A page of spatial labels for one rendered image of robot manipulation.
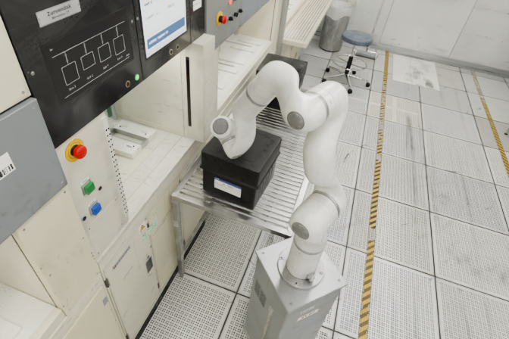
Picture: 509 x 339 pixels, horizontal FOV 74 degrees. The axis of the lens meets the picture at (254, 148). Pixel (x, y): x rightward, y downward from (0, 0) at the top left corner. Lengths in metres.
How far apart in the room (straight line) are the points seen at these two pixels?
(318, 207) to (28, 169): 0.80
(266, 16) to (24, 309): 2.43
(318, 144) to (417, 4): 4.64
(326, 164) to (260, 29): 2.10
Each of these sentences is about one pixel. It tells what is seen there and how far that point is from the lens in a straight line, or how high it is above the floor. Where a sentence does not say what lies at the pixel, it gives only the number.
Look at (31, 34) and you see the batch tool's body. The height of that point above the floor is 1.69.
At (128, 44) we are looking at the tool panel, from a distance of 1.13.
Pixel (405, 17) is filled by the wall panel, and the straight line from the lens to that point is 5.56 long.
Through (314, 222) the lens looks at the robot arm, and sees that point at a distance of 1.09.
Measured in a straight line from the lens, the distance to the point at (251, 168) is 1.43.
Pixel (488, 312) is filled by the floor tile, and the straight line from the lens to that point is 2.76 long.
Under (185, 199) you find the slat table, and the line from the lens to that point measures 1.64.
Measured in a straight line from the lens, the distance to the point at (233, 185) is 1.54.
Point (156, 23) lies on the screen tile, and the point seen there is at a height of 1.56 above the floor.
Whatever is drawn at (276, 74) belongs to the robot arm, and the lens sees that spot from 0.98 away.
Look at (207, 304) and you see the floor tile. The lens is 2.20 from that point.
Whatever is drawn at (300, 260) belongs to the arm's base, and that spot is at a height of 0.89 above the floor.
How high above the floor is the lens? 2.00
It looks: 40 degrees down
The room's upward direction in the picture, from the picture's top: 7 degrees clockwise
